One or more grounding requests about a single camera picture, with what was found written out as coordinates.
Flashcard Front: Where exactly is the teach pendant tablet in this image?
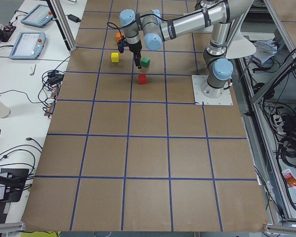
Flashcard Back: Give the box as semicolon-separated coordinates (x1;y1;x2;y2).
9;32;46;60
21;4;53;28

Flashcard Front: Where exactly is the near teach pendant tablet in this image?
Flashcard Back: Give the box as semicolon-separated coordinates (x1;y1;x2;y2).
9;32;46;60

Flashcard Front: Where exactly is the yellow wooden cube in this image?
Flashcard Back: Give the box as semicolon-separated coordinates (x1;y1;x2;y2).
111;52;119;63

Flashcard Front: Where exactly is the red snack packet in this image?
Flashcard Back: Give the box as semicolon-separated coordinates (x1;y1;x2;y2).
282;169;296;189

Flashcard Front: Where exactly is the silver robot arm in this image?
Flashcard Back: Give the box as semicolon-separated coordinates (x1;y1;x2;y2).
117;0;253;99

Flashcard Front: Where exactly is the white chair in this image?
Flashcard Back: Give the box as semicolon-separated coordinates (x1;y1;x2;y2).
225;10;256;59

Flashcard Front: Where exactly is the red wooden cube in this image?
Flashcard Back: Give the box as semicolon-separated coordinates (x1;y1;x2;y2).
138;74;148;85

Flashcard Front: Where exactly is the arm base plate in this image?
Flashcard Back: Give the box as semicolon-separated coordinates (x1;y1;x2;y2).
191;75;233;106

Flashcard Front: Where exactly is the orange wooden cube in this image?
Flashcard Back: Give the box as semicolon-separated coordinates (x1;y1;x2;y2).
115;33;124;42

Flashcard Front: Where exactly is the far teach pendant tablet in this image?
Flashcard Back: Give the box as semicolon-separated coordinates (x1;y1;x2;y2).
21;4;53;28

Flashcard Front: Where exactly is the green wooden cube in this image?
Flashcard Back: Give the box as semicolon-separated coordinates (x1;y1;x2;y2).
141;57;150;68

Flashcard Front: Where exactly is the aluminium frame post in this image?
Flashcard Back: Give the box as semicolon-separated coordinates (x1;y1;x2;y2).
46;0;76;52

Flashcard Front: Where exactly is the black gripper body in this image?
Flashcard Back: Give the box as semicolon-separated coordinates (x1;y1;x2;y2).
127;37;142;59

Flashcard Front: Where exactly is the black power adapter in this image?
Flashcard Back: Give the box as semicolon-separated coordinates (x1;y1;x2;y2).
67;14;81;23

